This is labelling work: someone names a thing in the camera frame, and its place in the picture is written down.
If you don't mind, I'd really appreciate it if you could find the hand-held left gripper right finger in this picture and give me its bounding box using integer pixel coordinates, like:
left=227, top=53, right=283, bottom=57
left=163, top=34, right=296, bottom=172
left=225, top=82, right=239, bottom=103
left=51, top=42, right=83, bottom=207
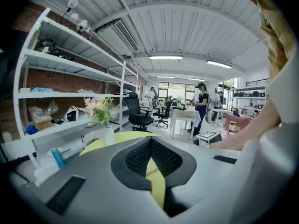
left=151, top=136, right=242, bottom=218

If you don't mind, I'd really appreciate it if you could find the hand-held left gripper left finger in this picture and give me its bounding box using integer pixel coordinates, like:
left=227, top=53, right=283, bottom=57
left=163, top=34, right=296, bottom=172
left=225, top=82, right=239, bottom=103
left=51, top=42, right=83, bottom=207
left=10, top=136, right=170, bottom=224

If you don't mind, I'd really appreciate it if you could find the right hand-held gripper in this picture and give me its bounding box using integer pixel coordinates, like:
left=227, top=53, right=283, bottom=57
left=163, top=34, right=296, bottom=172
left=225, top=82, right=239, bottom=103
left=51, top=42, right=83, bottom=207
left=194, top=130, right=223, bottom=148

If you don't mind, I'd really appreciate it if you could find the person's right forearm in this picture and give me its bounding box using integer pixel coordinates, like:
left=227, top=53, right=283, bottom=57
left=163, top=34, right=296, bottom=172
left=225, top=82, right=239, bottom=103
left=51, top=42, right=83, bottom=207
left=209, top=96, right=282, bottom=152

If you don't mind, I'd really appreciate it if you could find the white desk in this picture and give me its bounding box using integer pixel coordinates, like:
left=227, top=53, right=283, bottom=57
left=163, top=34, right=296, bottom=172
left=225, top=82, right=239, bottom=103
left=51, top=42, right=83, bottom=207
left=169, top=107, right=202, bottom=140

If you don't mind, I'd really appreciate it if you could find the white vase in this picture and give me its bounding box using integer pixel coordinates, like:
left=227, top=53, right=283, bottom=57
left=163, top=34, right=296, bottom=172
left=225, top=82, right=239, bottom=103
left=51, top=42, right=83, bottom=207
left=104, top=125, right=116, bottom=147

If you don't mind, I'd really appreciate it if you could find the black office chair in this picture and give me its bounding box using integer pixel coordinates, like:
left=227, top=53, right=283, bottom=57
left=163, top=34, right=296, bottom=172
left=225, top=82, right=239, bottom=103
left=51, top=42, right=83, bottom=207
left=153, top=96, right=174, bottom=128
left=123, top=91, right=155, bottom=133

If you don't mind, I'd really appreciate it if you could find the teal long box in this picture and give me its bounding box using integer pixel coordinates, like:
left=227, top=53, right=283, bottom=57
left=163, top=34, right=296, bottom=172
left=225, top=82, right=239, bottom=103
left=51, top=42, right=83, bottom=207
left=50, top=147, right=67, bottom=169

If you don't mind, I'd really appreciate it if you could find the white rack with black cases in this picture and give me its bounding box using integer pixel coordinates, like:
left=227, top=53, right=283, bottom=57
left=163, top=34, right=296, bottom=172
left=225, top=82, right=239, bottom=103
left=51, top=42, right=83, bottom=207
left=232, top=78, right=270, bottom=117

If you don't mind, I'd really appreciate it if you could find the pink flower bouquet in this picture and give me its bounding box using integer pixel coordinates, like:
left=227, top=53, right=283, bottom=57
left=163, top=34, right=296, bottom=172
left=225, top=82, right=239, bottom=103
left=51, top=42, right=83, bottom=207
left=78, top=96, right=117, bottom=128

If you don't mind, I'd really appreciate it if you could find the white and black helmet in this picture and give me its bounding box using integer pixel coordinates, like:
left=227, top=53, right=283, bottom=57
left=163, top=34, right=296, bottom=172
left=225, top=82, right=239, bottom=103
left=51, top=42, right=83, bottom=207
left=64, top=105, right=79, bottom=123

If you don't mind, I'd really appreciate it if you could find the cardboard box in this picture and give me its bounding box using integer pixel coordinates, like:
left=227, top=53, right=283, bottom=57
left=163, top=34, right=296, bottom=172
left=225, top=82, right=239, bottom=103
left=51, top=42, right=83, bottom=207
left=32, top=115, right=53, bottom=131

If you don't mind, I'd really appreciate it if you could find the ceiling tube light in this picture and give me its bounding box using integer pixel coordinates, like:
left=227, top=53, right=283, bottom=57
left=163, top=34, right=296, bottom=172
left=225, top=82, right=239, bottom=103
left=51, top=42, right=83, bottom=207
left=149, top=55, right=184, bottom=60

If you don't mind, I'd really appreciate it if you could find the blue bag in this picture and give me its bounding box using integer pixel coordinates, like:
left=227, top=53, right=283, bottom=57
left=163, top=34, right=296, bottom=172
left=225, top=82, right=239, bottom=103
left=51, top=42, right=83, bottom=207
left=25, top=124, right=39, bottom=135

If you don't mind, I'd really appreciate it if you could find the white shelving rack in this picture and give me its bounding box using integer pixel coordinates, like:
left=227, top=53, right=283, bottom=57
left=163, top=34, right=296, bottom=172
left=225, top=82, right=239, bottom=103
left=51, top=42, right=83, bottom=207
left=13, top=7, right=141, bottom=170

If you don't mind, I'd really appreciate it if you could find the teal packet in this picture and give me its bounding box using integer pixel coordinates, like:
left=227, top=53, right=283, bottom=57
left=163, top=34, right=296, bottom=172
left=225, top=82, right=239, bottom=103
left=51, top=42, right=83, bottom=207
left=31, top=87, right=54, bottom=93

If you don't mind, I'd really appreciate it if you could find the white ceiling air conditioner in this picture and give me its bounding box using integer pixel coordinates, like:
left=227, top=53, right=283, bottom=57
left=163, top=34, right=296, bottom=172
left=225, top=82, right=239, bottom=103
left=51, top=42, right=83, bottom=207
left=94, top=19, right=141, bottom=60

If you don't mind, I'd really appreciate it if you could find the pile of black gear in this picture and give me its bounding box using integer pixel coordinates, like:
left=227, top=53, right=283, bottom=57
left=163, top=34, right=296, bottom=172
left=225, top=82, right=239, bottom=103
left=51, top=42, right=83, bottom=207
left=35, top=38, right=75, bottom=62

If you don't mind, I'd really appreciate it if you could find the grey wire basket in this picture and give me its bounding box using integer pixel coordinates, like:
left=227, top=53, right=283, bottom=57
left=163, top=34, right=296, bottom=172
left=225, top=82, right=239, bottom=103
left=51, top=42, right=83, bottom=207
left=81, top=129, right=106, bottom=147

